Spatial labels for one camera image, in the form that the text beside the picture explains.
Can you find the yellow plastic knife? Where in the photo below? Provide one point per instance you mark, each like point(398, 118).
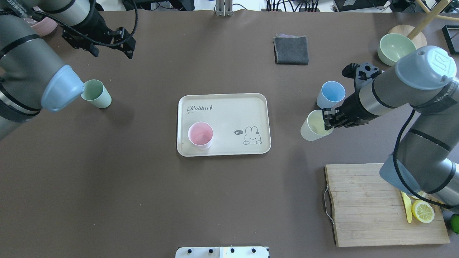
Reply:
point(407, 205)

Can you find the green bowl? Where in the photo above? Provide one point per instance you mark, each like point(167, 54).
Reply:
point(393, 47)

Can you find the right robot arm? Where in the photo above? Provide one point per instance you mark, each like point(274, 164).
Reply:
point(426, 80)

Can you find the pink bowl with ice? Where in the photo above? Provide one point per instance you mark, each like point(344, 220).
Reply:
point(44, 27)

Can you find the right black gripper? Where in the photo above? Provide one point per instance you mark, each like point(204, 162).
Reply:
point(354, 106)

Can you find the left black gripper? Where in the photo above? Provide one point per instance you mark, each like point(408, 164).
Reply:
point(94, 25)

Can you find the green cup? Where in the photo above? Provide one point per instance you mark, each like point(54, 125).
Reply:
point(96, 94)

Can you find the blue cup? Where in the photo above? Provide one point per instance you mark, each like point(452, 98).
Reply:
point(330, 94)

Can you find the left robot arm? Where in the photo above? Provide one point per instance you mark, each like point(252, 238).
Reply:
point(34, 76)

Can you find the black frame object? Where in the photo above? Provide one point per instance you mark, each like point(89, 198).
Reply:
point(451, 35)

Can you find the pink cup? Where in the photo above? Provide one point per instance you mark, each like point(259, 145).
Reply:
point(200, 134)

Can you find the pale yellow cup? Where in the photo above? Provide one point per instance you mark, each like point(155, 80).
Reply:
point(313, 127)

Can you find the wooden cutting board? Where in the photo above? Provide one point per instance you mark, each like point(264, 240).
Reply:
point(368, 211)

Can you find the wooden stand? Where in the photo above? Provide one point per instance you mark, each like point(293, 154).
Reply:
point(414, 30)

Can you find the green lime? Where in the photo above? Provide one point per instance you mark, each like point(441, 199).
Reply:
point(454, 223)

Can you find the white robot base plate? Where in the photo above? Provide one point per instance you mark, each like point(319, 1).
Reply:
point(223, 252)

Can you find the grey folded cloth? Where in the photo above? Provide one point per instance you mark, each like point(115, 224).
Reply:
point(291, 50)

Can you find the lower lemon slice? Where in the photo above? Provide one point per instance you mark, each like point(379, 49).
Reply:
point(423, 211)

